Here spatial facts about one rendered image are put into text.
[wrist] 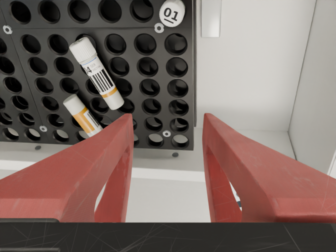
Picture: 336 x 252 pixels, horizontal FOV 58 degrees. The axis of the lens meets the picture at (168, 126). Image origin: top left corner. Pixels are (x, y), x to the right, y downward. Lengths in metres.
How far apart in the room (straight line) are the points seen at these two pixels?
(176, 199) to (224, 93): 0.25
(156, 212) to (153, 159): 0.26
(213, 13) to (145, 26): 0.06
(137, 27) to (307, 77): 0.13
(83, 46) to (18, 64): 0.05
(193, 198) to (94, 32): 0.33
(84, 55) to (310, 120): 0.16
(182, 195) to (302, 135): 0.26
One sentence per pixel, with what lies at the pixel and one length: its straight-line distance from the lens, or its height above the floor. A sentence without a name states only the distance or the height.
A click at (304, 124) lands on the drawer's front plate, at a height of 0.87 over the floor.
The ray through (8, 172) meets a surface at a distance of 0.44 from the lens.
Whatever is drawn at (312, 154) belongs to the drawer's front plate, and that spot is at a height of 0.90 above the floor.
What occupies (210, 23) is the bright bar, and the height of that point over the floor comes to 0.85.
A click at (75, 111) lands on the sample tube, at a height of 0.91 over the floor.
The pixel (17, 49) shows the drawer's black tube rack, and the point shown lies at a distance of 0.22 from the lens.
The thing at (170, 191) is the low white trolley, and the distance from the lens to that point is 0.46.
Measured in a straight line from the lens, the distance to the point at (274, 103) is 0.27.
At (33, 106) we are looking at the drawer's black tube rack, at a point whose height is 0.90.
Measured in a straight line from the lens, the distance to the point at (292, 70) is 0.26.
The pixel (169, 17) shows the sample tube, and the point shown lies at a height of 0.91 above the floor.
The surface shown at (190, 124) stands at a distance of 0.20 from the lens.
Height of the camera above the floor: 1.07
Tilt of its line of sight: 53 degrees down
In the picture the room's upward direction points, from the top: 167 degrees counter-clockwise
